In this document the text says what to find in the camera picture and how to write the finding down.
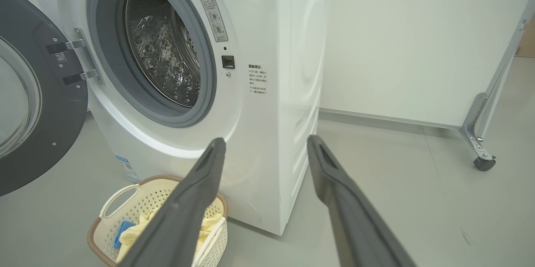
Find silver metal partition leg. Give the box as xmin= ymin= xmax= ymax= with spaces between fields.
xmin=459 ymin=0 xmax=535 ymax=161

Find small blue cloth piece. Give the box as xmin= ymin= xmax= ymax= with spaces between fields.
xmin=114 ymin=221 xmax=136 ymax=249

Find white warning sticker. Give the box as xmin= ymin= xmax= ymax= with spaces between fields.
xmin=196 ymin=0 xmax=229 ymax=43

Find black caster wheel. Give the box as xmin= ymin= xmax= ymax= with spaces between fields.
xmin=474 ymin=155 xmax=497 ymax=171

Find black round glass washer door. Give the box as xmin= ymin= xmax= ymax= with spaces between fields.
xmin=0 ymin=0 xmax=89 ymax=197

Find metal washer door hinge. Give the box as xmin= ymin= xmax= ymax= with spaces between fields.
xmin=46 ymin=28 xmax=105 ymax=86

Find white partition panel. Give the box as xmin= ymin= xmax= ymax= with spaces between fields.
xmin=320 ymin=0 xmax=535 ymax=130

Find white front-load washing machine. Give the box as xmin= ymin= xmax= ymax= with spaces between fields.
xmin=23 ymin=0 xmax=333 ymax=236

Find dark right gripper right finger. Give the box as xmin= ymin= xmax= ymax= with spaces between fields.
xmin=307 ymin=135 xmax=418 ymax=267

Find steel washer drum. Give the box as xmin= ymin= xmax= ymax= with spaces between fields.
xmin=124 ymin=0 xmax=201 ymax=108

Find brown board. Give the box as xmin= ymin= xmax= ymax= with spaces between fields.
xmin=514 ymin=16 xmax=535 ymax=58

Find cream perforated laundry basket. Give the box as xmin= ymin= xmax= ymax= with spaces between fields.
xmin=87 ymin=174 xmax=229 ymax=267

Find blue energy label sticker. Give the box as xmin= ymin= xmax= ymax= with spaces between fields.
xmin=116 ymin=155 xmax=140 ymax=183

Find grey rubber door gasket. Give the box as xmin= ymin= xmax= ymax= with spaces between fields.
xmin=87 ymin=0 xmax=217 ymax=128

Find cream yellow clothes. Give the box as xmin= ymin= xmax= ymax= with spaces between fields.
xmin=116 ymin=209 xmax=224 ymax=263

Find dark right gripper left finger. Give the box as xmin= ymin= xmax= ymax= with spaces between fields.
xmin=118 ymin=137 xmax=227 ymax=267

